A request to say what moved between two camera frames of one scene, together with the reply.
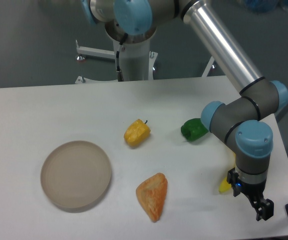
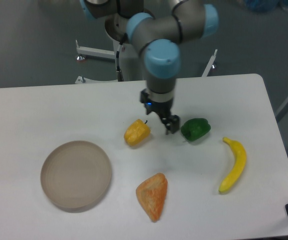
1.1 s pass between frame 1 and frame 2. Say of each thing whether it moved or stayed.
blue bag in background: stayed
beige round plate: stayed
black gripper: moved
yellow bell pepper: stayed
